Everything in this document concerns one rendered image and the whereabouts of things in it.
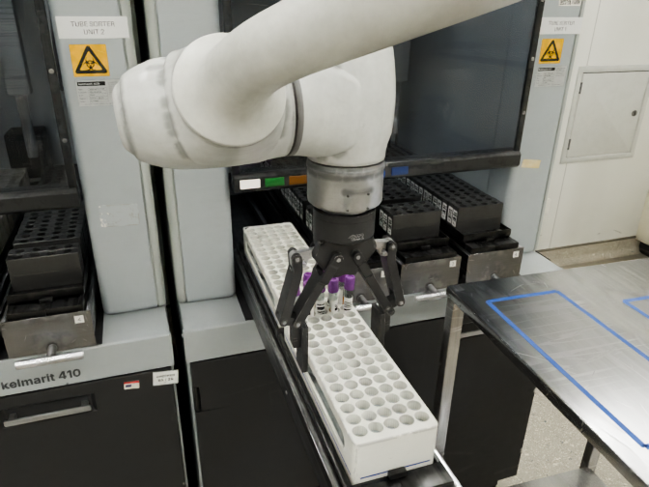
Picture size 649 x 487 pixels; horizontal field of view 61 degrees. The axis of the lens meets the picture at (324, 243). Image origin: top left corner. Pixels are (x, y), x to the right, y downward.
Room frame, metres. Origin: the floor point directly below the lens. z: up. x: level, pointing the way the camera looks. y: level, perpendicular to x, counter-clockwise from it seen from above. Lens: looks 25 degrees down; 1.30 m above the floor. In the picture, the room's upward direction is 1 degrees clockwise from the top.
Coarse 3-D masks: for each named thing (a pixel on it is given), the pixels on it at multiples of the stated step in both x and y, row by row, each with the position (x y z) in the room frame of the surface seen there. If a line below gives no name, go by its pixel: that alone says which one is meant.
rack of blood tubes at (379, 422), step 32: (320, 320) 0.67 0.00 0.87; (352, 320) 0.67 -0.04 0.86; (320, 352) 0.60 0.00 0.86; (352, 352) 0.59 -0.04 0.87; (384, 352) 0.59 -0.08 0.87; (320, 384) 0.54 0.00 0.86; (352, 384) 0.53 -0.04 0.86; (384, 384) 0.53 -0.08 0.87; (352, 416) 0.47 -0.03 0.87; (384, 416) 0.48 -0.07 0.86; (416, 416) 0.48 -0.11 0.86; (352, 448) 0.43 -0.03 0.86; (384, 448) 0.44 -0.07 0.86; (416, 448) 0.45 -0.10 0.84; (352, 480) 0.43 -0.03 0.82
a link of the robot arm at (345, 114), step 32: (352, 64) 0.56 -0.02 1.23; (384, 64) 0.58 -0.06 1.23; (320, 96) 0.55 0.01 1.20; (352, 96) 0.56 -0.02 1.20; (384, 96) 0.58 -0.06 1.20; (320, 128) 0.55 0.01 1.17; (352, 128) 0.56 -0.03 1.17; (384, 128) 0.58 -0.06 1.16; (320, 160) 0.58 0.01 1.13; (352, 160) 0.57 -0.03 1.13
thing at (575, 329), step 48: (480, 288) 0.85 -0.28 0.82; (528, 288) 0.86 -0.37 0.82; (576, 288) 0.86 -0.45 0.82; (624, 288) 0.86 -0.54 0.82; (528, 336) 0.70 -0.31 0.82; (576, 336) 0.71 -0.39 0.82; (624, 336) 0.71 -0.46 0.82; (576, 384) 0.59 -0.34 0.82; (624, 384) 0.60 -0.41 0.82; (624, 432) 0.51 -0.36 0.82; (576, 480) 0.92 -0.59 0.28
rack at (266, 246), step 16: (272, 224) 1.02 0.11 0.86; (288, 224) 1.02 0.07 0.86; (256, 240) 0.95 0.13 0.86; (272, 240) 0.96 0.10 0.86; (288, 240) 0.95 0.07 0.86; (256, 256) 0.88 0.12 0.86; (272, 256) 0.88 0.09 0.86; (256, 272) 0.89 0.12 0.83; (272, 272) 0.82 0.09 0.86; (272, 288) 0.76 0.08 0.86; (272, 304) 0.77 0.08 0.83
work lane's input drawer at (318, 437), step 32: (256, 288) 0.86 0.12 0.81; (256, 320) 0.81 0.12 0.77; (288, 352) 0.66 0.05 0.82; (288, 384) 0.61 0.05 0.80; (320, 416) 0.53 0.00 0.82; (320, 448) 0.49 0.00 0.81; (320, 480) 0.47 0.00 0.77; (384, 480) 0.43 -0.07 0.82; (416, 480) 0.43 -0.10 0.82; (448, 480) 0.43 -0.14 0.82
